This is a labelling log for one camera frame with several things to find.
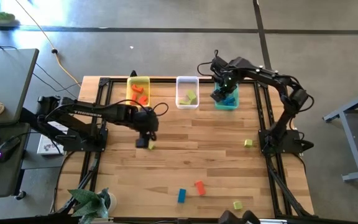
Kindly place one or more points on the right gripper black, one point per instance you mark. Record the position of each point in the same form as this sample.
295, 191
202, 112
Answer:
230, 81

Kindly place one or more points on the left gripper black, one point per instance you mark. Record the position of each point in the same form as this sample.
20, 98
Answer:
146, 121

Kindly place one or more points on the red arch block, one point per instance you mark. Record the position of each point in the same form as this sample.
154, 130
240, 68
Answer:
137, 89

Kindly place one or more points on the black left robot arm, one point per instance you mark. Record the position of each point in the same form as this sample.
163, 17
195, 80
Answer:
85, 113

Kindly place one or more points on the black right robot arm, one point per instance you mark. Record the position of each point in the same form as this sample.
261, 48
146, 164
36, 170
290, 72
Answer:
272, 77

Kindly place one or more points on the teal plastic bin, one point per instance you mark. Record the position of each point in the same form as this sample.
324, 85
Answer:
228, 107

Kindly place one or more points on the clear plastic bin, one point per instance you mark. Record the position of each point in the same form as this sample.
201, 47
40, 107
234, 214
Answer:
183, 85

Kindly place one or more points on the yellow plastic bin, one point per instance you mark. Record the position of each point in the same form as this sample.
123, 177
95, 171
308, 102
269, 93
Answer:
146, 90

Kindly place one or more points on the green cube block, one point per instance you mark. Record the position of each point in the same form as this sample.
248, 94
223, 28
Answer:
248, 143
237, 205

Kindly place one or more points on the white plant pot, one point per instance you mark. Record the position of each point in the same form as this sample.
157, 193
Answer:
113, 201

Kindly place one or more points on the green potted plant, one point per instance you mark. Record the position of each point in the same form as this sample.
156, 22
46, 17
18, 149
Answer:
87, 202

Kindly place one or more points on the white printed box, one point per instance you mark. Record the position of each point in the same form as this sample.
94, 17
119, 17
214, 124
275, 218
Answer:
47, 147

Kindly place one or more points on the desk caster wheel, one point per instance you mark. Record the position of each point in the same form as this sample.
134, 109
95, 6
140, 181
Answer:
20, 195

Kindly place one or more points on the black computer mouse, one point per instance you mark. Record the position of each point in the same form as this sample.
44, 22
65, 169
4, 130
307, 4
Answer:
8, 147

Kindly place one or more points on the gray desk top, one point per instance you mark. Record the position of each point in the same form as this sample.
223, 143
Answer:
8, 81

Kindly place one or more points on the person's green shoe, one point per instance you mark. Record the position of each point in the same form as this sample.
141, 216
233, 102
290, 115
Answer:
2, 17

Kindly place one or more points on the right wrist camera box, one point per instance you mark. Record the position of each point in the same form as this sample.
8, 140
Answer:
219, 66

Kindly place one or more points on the black aluminium table frame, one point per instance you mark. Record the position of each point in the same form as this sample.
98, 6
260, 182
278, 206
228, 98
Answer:
163, 80

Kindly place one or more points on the silver metal bracket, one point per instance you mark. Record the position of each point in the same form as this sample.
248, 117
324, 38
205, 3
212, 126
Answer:
273, 221

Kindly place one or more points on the gray metal table frame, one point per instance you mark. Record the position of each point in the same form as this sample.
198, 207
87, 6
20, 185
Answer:
356, 146

